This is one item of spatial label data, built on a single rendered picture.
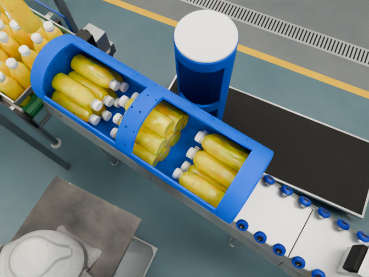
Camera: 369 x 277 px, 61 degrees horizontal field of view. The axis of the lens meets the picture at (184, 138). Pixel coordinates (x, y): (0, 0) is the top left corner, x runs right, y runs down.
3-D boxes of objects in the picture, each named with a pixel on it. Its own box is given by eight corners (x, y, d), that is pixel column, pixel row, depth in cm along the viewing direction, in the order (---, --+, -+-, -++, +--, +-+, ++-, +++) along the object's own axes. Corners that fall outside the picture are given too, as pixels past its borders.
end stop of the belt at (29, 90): (19, 105, 135) (15, 102, 132) (17, 104, 135) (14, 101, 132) (79, 41, 146) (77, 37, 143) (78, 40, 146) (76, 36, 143)
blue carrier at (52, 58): (225, 230, 113) (238, 217, 87) (48, 110, 133) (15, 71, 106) (262, 167, 123) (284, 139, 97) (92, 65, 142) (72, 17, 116)
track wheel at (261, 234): (268, 239, 109) (269, 235, 111) (257, 231, 110) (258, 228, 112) (262, 246, 111) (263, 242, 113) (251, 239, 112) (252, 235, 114)
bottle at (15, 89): (24, 89, 143) (0, 66, 126) (34, 98, 141) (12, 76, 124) (12, 100, 141) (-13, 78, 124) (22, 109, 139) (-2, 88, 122)
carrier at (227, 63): (178, 104, 222) (184, 141, 212) (169, 15, 141) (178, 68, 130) (217, 98, 223) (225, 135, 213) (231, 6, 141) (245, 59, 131)
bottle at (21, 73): (41, 93, 142) (20, 71, 125) (26, 94, 142) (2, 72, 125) (43, 80, 144) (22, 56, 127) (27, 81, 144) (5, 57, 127)
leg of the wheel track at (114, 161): (116, 167, 222) (88, 134, 164) (109, 162, 224) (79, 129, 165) (121, 160, 224) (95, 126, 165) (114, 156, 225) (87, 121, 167)
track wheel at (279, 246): (287, 251, 107) (288, 248, 109) (275, 244, 108) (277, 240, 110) (281, 259, 110) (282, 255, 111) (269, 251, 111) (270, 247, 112)
